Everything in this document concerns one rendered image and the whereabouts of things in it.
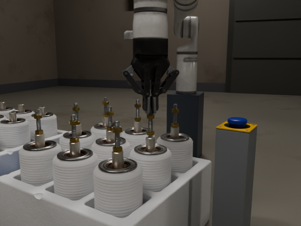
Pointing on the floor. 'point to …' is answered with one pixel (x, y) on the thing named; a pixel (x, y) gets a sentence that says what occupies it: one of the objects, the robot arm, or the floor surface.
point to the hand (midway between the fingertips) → (150, 104)
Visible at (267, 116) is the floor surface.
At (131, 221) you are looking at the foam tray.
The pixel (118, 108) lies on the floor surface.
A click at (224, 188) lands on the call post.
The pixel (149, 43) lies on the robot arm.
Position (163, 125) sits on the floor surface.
